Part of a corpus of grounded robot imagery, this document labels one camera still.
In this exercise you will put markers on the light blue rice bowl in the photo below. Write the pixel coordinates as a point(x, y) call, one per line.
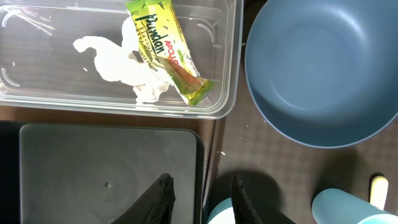
point(223, 213)

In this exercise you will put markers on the yellow green snack wrapper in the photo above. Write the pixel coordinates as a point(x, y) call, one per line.
point(163, 47)

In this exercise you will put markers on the dark brown serving tray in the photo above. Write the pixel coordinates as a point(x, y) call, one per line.
point(285, 174)

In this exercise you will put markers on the black plastic bin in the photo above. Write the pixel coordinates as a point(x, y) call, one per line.
point(64, 173)

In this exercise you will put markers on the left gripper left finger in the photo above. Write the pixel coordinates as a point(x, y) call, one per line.
point(154, 206)

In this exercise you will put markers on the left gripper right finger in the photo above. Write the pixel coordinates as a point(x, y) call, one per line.
point(246, 212)

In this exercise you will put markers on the white tissue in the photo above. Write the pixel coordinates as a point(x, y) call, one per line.
point(123, 63)

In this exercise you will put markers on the cream plastic spoon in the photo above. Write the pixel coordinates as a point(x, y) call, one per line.
point(378, 192)

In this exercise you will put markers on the clear plastic bin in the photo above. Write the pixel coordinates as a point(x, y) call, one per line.
point(40, 68)

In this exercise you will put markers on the light blue plastic cup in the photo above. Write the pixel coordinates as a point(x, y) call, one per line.
point(338, 207)

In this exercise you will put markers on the dark blue plate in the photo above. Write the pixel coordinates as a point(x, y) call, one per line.
point(323, 72)

